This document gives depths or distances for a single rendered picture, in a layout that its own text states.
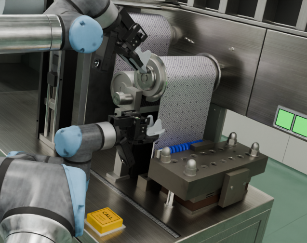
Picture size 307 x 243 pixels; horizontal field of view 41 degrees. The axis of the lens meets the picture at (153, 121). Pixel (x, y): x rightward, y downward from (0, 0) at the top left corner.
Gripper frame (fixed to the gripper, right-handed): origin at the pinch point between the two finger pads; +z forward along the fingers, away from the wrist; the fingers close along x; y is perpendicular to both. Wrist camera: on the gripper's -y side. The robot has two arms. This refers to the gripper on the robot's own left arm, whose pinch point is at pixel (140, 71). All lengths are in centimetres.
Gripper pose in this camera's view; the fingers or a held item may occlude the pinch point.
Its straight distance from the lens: 121.9
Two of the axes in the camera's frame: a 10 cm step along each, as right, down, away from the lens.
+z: 4.7, 5.1, 7.2
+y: 5.9, -7.9, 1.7
